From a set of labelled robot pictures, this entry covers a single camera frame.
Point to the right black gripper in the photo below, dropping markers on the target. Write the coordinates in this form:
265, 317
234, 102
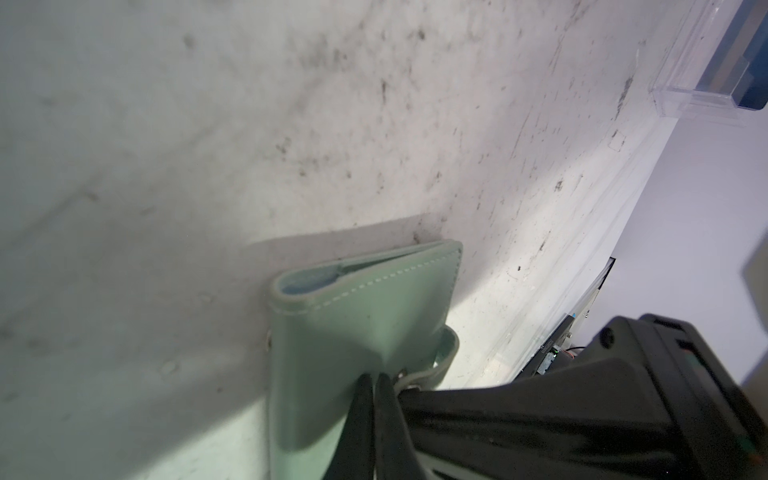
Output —
601, 420

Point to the stack of assorted cards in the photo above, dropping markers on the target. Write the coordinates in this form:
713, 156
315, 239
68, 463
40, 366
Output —
738, 68

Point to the clear acrylic card box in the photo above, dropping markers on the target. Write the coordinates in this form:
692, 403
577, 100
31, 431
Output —
674, 89

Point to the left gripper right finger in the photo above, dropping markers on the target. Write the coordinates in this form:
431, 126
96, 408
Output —
395, 454

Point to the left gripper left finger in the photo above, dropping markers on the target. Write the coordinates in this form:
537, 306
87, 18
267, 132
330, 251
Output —
354, 457

